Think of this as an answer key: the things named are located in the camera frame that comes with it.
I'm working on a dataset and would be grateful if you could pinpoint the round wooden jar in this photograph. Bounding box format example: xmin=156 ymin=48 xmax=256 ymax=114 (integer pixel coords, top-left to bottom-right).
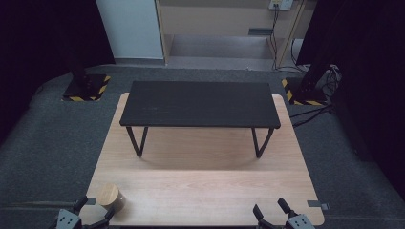
xmin=96 ymin=182 xmax=126 ymax=214

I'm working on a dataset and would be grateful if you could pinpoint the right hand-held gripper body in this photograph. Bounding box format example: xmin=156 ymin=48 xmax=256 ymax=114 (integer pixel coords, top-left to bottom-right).
xmin=284 ymin=213 xmax=317 ymax=229

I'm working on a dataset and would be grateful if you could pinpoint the stand base with striped tape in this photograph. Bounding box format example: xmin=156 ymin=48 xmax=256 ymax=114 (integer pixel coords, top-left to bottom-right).
xmin=281 ymin=63 xmax=330 ymax=107
xmin=61 ymin=47 xmax=112 ymax=103

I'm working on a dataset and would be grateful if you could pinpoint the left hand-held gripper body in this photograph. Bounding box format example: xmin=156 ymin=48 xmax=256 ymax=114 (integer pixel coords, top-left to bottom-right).
xmin=48 ymin=208 xmax=85 ymax=229

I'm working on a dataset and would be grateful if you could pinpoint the black cable on floor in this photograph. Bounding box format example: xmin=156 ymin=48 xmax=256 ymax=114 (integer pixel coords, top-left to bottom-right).
xmin=288 ymin=104 xmax=336 ymax=129

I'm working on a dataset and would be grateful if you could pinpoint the wall power socket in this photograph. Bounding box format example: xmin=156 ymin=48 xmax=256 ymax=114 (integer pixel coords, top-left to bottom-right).
xmin=268 ymin=0 xmax=294 ymax=11

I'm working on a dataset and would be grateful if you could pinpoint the dark curtain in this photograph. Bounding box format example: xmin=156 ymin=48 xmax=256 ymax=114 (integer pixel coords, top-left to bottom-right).
xmin=295 ymin=0 xmax=405 ymax=201
xmin=0 ymin=0 xmax=117 ymax=144

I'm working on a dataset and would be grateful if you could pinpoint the white panel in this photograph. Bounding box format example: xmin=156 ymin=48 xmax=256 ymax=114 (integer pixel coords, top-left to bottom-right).
xmin=95 ymin=0 xmax=165 ymax=60

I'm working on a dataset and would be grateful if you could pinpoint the black cable from socket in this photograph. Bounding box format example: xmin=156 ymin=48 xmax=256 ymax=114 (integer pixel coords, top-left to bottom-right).
xmin=268 ymin=3 xmax=283 ymax=71

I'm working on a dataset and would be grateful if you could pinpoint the grey label on cabinet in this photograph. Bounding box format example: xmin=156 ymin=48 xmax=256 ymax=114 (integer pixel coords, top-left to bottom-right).
xmin=247 ymin=28 xmax=274 ymax=36

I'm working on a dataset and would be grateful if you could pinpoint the bundle of cables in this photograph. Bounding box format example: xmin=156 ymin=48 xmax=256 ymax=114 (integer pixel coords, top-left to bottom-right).
xmin=317 ymin=64 xmax=344 ymax=107

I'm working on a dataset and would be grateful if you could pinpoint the black shelf riser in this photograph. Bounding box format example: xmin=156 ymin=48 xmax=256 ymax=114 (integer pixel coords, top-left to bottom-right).
xmin=118 ymin=80 xmax=282 ymax=159

